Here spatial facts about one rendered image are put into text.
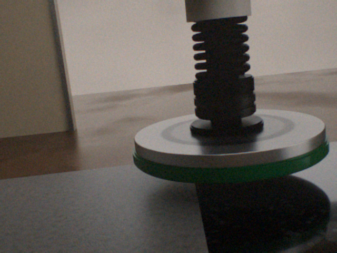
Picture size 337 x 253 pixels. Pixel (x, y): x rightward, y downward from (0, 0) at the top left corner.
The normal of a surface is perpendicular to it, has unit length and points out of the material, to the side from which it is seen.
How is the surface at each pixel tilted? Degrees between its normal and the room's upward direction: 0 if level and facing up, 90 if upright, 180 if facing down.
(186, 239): 0
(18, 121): 90
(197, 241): 0
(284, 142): 0
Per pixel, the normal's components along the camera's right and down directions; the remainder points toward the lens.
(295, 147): 0.45, 0.15
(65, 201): -0.10, -0.97
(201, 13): -0.55, 0.24
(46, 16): 0.04, 0.22
